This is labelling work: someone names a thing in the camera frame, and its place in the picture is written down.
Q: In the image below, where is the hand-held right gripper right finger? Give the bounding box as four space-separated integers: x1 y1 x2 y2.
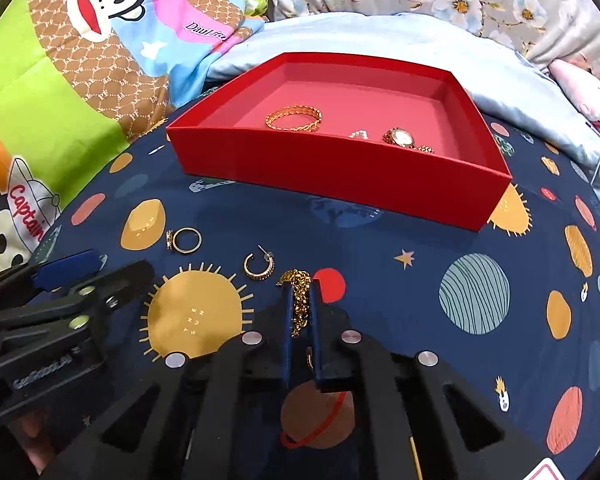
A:
307 280 556 480

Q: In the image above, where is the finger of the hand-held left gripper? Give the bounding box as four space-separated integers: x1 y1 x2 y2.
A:
0 260 156 361
0 251 101 311

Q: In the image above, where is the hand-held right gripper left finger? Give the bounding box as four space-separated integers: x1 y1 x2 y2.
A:
45 280 297 480

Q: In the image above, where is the chunky gold chain bracelet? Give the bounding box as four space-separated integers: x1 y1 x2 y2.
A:
277 269 315 371

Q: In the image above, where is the red cardboard box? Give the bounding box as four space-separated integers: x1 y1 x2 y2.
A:
166 51 512 232

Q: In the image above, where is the gold bangle bracelet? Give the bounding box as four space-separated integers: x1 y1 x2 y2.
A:
266 106 324 134

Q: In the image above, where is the gold wrist watch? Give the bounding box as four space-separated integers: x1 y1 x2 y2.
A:
382 127 436 156

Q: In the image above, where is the gold hoop earring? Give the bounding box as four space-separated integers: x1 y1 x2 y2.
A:
243 245 277 281

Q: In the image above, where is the navy planet print bedsheet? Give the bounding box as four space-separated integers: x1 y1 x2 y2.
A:
30 110 600 480

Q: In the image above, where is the colourful cartoon monkey blanket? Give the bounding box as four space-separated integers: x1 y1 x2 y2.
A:
0 0 268 281

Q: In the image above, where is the light blue pillow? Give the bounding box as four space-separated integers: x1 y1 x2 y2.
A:
205 11 600 236

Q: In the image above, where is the pink cartoon pillow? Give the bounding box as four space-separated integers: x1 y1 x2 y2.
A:
550 57 600 122

